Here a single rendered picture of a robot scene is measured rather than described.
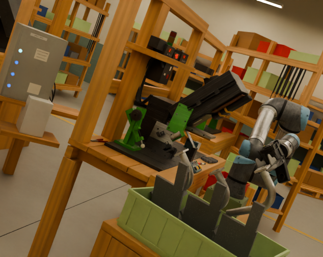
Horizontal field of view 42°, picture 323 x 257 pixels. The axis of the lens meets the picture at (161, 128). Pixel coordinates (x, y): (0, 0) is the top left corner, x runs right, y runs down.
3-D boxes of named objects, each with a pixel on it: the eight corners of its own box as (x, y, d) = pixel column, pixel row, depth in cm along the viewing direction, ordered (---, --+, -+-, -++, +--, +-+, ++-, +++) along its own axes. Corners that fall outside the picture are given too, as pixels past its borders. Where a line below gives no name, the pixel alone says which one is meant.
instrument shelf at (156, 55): (193, 73, 351) (195, 68, 350) (155, 58, 266) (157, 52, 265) (167, 62, 358) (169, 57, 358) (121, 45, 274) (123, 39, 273)
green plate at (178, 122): (182, 137, 302) (195, 111, 304) (180, 135, 294) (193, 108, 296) (168, 131, 306) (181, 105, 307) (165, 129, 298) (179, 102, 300)
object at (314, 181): (312, 189, 981) (320, 172, 974) (337, 204, 908) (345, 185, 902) (272, 177, 933) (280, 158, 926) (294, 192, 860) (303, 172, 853)
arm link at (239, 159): (229, 172, 251) (237, 151, 248) (250, 181, 248) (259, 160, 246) (226, 175, 239) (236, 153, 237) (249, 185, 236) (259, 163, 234)
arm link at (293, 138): (296, 153, 189) (304, 137, 185) (288, 161, 181) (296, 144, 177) (280, 144, 192) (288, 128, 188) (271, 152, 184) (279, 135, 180)
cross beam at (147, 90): (165, 100, 381) (169, 90, 379) (95, 91, 258) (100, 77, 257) (161, 98, 382) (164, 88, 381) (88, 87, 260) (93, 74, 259)
